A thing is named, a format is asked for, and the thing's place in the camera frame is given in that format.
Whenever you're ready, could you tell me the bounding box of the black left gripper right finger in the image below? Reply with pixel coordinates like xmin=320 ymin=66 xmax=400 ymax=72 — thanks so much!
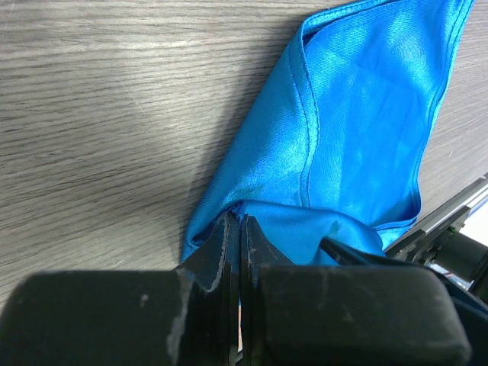
xmin=241 ymin=216 xmax=472 ymax=365

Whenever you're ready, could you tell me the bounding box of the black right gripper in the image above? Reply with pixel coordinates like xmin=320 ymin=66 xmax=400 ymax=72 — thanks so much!
xmin=319 ymin=178 xmax=487 ymax=301

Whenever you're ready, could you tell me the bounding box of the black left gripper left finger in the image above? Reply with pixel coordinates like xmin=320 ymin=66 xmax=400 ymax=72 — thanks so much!
xmin=1 ymin=213 xmax=239 ymax=365

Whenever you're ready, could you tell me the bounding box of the blue satin napkin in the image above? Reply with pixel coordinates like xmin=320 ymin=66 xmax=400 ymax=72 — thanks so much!
xmin=181 ymin=1 xmax=473 ymax=265

